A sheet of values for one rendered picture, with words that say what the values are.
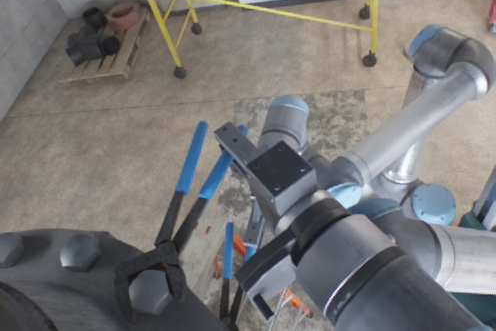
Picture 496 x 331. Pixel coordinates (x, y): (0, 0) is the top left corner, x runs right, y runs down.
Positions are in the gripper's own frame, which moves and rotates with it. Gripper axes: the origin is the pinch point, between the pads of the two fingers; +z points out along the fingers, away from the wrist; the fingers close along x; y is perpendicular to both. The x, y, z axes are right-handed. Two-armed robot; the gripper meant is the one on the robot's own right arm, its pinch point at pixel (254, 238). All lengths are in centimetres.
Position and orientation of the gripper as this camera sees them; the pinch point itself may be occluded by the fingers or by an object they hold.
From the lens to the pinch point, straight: 72.7
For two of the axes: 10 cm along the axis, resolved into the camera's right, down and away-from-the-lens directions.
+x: 2.1, 6.2, 7.5
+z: -2.6, 7.8, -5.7
